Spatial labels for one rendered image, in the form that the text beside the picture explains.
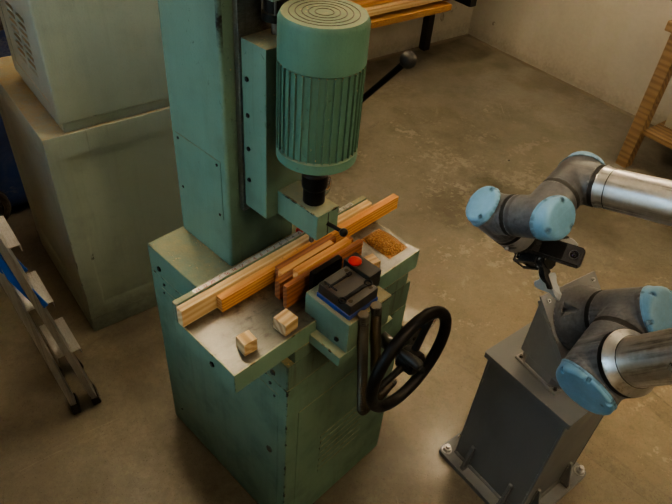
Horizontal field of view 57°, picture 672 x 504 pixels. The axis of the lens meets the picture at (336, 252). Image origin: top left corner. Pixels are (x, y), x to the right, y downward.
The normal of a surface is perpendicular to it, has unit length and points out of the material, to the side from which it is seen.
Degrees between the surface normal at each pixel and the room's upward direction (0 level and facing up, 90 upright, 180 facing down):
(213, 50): 90
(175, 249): 0
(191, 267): 0
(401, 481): 0
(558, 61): 90
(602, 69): 90
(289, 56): 90
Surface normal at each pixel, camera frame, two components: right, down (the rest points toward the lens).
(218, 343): 0.07, -0.75
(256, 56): -0.70, 0.43
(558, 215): 0.52, 0.16
